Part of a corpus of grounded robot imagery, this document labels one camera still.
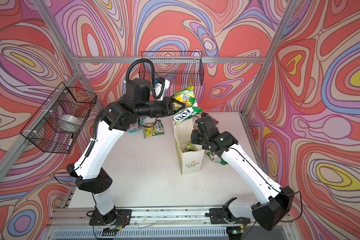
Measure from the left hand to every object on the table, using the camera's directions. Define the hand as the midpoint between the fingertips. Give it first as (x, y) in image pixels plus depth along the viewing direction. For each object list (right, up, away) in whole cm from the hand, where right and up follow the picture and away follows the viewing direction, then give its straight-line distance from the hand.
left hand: (185, 105), depth 57 cm
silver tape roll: (-57, -4, +16) cm, 59 cm away
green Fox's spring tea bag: (+20, -27, +34) cm, 47 cm away
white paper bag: (+3, -22, +15) cm, 27 cm away
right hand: (+6, -14, +18) cm, 24 cm away
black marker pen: (-56, -17, +15) cm, 61 cm away
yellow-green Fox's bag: (-20, -10, +48) cm, 53 cm away
